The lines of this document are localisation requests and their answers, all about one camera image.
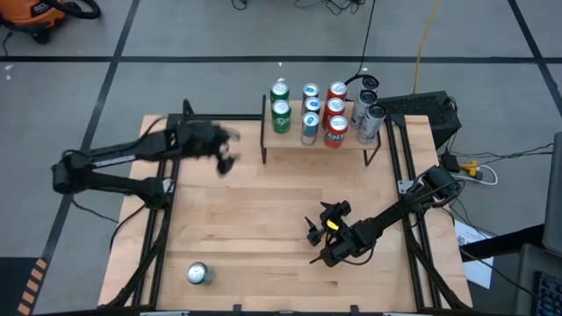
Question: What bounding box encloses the orange shop vacuum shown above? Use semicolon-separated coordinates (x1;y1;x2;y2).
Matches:
0;0;67;45

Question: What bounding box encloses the dark grey desk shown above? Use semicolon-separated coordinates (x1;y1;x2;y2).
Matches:
459;222;562;316

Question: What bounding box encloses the black perforated computer case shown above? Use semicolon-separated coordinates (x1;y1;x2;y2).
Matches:
377;90;463;151

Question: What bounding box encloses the white cable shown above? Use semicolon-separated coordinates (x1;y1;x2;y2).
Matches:
456;164;500;186

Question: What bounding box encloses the black mat with orange stripes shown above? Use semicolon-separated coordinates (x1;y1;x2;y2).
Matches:
0;256;49;316

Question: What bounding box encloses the white paper sheet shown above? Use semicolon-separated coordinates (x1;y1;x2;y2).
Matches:
454;219;495;290

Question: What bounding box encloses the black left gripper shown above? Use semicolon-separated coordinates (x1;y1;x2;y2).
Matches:
177;120;242;176

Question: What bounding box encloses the black aluminium rail frame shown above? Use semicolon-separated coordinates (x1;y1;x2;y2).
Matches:
97;98;473;311

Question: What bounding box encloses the black hanging cable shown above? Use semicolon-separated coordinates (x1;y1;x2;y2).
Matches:
343;0;377;88

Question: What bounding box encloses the black vacuum hose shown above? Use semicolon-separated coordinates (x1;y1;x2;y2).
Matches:
43;0;102;21

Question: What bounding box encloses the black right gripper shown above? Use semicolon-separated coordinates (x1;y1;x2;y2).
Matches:
305;199;353;248

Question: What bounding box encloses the green Sprite soda can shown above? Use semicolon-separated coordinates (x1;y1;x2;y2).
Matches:
270;99;292;135
270;78;291;104
186;262;215;287

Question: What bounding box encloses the tall white energy drink can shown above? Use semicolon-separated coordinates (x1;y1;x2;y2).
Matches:
359;75;380;93
357;104;387;146
350;89;379;131

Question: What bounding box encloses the wooden shelf with black legs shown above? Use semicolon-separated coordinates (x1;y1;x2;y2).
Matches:
259;94;383;168

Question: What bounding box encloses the yellow hanging cable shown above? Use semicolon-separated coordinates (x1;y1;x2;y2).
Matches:
412;0;442;96

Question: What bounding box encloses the black power adapter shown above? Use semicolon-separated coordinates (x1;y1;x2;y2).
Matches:
440;151;461;173

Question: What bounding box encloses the backlit keyboard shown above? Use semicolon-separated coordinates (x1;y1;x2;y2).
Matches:
532;270;562;316

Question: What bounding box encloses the grey cabinet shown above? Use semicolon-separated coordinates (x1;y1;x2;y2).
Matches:
542;130;562;256

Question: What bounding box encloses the orange Fanta soda can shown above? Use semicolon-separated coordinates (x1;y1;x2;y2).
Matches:
322;97;347;129
327;81;349;103
323;114;350;150

